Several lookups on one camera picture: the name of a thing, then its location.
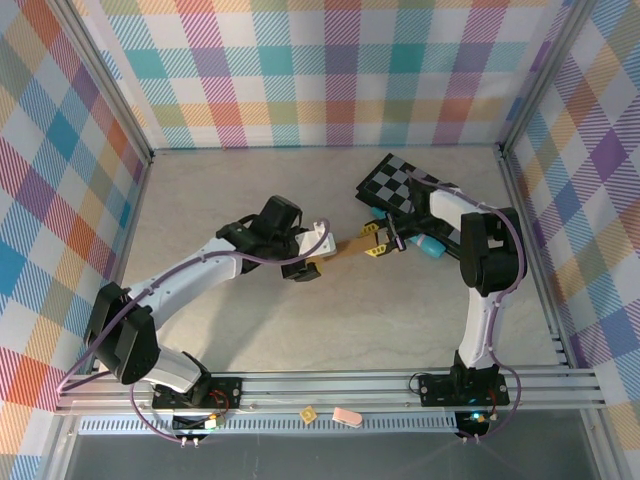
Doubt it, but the brown cardboard paper box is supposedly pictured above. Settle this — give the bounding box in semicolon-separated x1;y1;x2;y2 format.
313;227;399;274

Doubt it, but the teal plastic bottle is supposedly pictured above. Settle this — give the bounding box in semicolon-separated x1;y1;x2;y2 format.
369;207;446;261

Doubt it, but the black grey chessboard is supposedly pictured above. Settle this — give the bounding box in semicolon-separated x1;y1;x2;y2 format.
355;153;469;262

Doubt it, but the pink eraser block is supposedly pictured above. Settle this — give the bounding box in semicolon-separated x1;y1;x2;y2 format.
332;407;364;429

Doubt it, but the small black controller board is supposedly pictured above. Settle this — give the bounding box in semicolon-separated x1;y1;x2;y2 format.
172;413;225;434
455;409;492;432

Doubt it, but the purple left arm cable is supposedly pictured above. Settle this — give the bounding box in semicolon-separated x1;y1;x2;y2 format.
57;217;332;444

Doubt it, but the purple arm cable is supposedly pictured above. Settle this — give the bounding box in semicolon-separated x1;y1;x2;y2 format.
405;169;529;445
57;217;332;444

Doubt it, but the aluminium side floor rail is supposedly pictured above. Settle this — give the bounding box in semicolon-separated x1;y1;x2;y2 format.
497;147;572;370
87;149;154;376

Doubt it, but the aluminium frame rail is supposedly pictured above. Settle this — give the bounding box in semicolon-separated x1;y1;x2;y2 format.
54;367;606;416

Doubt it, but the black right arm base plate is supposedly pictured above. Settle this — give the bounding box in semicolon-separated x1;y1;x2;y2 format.
417;372;510;407

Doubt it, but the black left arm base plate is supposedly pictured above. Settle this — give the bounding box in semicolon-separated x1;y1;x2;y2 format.
151;373;244;411

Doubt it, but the aluminium frame post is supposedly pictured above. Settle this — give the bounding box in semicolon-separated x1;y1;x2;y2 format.
497;0;601;154
49;0;155;164

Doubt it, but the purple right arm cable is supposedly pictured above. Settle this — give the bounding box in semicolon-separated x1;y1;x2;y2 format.
405;169;529;445

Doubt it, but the slotted grey cable duct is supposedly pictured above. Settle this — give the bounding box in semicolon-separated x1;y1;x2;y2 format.
78;410;459;436

